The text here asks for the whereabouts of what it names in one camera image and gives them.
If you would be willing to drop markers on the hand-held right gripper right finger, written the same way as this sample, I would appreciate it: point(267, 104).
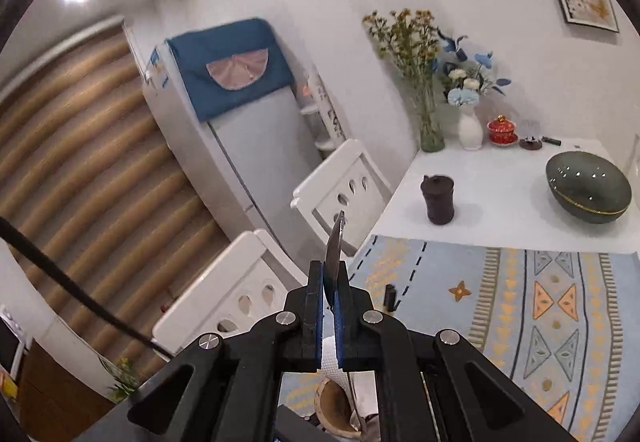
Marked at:
point(340, 322)

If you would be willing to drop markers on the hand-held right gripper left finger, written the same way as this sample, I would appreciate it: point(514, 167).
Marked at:
point(316, 317)

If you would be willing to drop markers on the wooden utensil holder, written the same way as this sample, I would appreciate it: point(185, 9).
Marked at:
point(330, 409)

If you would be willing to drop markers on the small black object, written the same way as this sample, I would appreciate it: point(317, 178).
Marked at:
point(390, 298)

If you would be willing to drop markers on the white dining chair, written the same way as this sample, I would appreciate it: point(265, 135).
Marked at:
point(330, 182)
point(215, 292)

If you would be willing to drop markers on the dark brown lidded jar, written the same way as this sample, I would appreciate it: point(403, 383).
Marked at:
point(439, 202)

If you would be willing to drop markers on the patterned blue tablecloth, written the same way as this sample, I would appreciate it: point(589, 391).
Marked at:
point(500, 312)

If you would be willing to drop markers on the white refrigerator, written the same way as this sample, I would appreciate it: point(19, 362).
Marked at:
point(260, 147)

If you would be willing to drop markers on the white corner shelf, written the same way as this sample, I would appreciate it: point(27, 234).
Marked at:
point(320, 122)

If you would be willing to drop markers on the yellow potted plant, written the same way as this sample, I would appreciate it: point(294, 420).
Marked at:
point(124, 379)

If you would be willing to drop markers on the glass vase with yellow flowers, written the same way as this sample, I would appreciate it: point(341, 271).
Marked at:
point(430, 132)

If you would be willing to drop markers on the white vase with blue flowers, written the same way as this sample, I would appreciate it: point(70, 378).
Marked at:
point(470, 127)

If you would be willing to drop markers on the red lidded cup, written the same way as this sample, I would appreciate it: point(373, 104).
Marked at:
point(502, 132)

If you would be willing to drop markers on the brown striped curtain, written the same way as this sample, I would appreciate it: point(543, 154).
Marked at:
point(100, 182)

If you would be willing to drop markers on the small dark dish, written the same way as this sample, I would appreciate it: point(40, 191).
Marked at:
point(530, 142)

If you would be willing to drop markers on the small black lighter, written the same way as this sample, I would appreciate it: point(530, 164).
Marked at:
point(551, 141)

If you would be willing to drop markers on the dark green bowl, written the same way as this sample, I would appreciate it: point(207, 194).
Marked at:
point(587, 187)

